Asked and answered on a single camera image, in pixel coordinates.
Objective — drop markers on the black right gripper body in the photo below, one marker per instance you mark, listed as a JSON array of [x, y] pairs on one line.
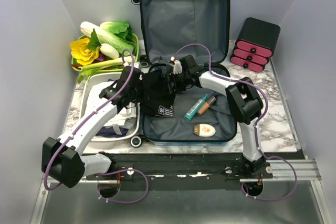
[[180, 81]]

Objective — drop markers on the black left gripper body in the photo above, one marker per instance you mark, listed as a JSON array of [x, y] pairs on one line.
[[137, 92]]

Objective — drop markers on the black garment with label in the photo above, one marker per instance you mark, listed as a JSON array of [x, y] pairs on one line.
[[158, 102]]

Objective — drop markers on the brown foundation tube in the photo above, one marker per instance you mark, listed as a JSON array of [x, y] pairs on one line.
[[206, 105]]

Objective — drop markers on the purple garment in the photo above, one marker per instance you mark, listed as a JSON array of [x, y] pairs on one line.
[[109, 132]]

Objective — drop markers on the blue fish print suitcase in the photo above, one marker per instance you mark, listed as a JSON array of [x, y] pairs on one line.
[[182, 40]]

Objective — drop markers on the black bag with pink trim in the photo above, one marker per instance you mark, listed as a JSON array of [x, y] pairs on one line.
[[255, 44]]

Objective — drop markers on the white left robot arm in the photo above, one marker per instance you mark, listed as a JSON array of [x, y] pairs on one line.
[[63, 159]]

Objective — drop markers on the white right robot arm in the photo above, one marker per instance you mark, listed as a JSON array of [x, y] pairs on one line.
[[244, 102]]

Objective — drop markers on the green white leek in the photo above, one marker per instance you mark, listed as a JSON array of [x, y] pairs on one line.
[[88, 68]]

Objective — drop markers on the teal tube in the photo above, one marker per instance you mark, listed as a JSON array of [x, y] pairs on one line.
[[195, 108]]

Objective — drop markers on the white rectangular tray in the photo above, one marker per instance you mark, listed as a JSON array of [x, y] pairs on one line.
[[108, 116]]

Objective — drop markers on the white napa cabbage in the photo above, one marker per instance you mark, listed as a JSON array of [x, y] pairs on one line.
[[105, 37]]

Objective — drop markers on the purple onion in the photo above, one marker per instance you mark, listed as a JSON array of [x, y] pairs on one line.
[[101, 58]]

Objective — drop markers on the white radish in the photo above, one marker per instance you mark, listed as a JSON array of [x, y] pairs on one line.
[[109, 51]]

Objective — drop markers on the yellow flower cabbage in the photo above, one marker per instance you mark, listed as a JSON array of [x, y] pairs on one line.
[[80, 51]]

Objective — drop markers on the green leafy lettuce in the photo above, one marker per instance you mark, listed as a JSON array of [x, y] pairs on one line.
[[121, 29]]

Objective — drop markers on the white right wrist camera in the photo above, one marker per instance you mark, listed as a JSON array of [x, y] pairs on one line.
[[176, 64]]

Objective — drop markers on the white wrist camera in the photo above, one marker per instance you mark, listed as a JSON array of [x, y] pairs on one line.
[[176, 64], [129, 64]]

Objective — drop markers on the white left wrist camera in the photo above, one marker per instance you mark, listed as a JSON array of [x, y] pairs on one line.
[[129, 64]]

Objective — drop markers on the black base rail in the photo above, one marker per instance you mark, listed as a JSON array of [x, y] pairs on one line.
[[172, 172]]

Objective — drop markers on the aluminium frame rail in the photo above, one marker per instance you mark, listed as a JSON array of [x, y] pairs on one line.
[[294, 191]]

